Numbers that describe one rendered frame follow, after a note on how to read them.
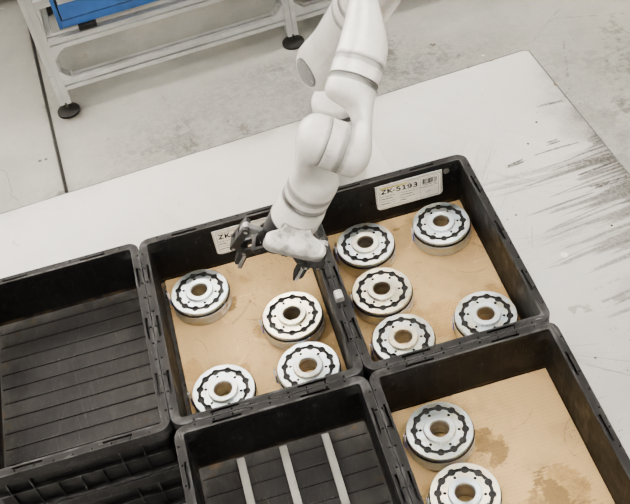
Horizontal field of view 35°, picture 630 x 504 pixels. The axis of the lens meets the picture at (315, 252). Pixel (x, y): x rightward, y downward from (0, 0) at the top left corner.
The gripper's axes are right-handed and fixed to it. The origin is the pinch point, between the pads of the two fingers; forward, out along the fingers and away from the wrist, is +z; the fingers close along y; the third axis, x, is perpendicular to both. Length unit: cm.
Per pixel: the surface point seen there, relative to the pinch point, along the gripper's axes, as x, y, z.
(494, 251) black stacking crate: -10.9, -38.3, -4.3
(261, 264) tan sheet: -13.1, -2.9, 17.4
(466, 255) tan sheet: -13.2, -35.8, 1.4
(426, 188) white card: -25.6, -28.1, 0.6
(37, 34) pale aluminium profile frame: -154, 56, 116
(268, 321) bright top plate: 2.1, -3.7, 11.9
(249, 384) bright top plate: 14.7, -1.4, 11.7
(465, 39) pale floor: -177, -84, 87
